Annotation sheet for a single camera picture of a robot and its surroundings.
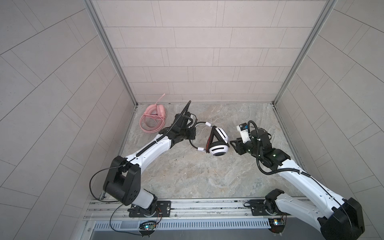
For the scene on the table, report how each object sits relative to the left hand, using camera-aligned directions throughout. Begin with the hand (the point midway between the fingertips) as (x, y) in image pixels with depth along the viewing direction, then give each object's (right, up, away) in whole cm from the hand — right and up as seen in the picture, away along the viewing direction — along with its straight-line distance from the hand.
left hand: (199, 130), depth 84 cm
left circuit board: (-23, -41, -20) cm, 51 cm away
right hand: (+18, -5, -6) cm, 19 cm away
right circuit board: (+36, -42, -16) cm, 58 cm away
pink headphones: (-32, +6, +21) cm, 39 cm away
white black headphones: (+8, -5, -14) cm, 17 cm away
